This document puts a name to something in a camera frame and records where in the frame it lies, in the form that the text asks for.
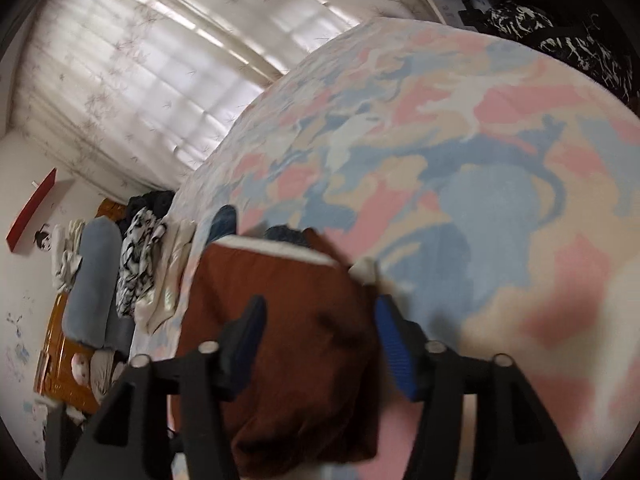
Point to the pastel patterned bedspread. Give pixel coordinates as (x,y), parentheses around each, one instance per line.
(475,185)

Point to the grey blue bolster pillow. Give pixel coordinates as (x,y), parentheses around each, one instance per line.
(92,280)

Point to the white leaf print curtain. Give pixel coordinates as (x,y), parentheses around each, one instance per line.
(150,60)

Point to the white grey crumpled cloth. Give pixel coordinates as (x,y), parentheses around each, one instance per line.
(67,255)

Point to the cream padded jacket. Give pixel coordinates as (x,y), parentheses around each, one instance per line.
(165,290)

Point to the black white patterned garment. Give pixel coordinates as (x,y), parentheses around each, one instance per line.
(135,260)

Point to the black white splatter cloth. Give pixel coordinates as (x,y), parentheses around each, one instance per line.
(550,45)

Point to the pale plush toy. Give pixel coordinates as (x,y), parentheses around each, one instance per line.
(95,372)

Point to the white labelled box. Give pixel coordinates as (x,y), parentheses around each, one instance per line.
(450,2)

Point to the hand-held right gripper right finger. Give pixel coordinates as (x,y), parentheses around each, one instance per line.
(395,345)

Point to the dark cloth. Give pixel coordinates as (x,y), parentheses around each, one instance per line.
(155,202)

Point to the red wall shelf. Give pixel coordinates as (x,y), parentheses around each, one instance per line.
(30,210)

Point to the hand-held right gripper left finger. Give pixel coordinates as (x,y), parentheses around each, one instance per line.
(250,340)

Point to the denim and brown jacket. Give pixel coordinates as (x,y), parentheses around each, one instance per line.
(285,320)

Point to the cartoon wall sticker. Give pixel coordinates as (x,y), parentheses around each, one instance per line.
(44,237)

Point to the wooden headboard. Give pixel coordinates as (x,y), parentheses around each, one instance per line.
(60,360)

